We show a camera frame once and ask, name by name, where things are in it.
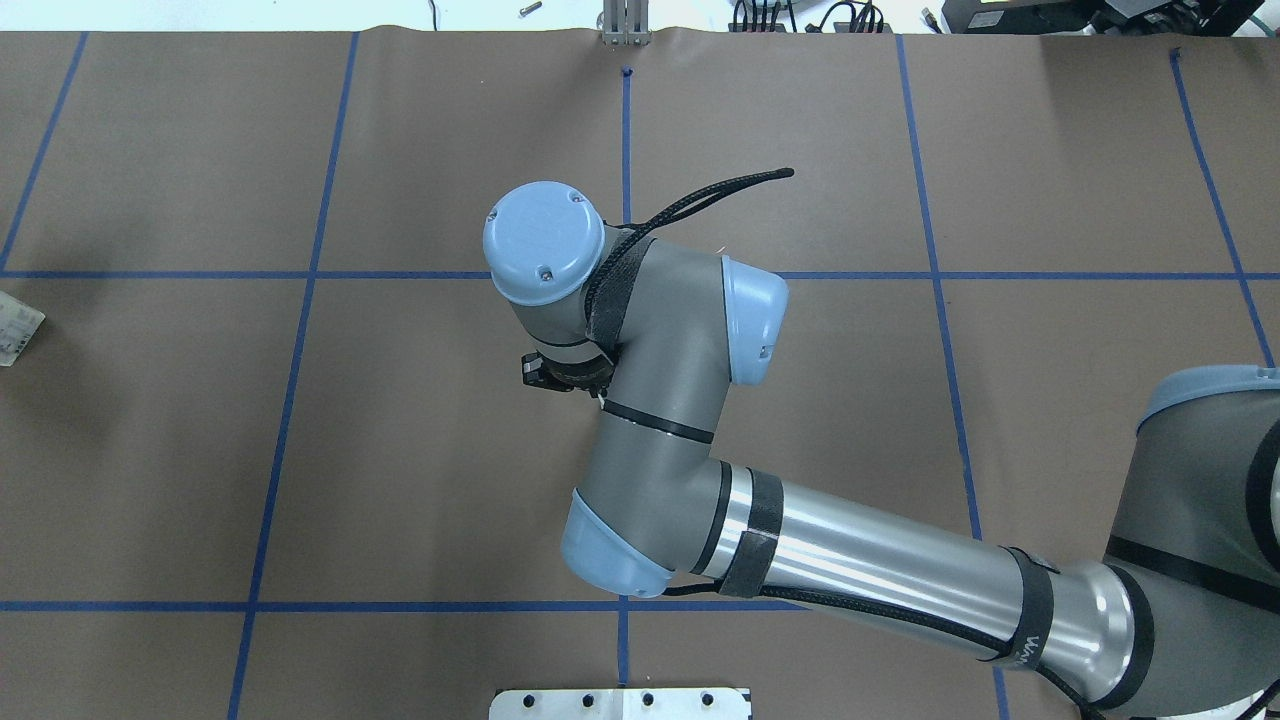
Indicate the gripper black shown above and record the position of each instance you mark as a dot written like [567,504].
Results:
[572,379]

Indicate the blue white milk carton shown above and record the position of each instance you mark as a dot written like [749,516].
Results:
[19,323]

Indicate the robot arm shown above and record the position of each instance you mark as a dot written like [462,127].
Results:
[1178,617]

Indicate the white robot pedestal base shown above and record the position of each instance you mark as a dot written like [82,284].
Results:
[624,703]

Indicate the aluminium frame post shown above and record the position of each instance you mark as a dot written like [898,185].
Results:
[625,23]

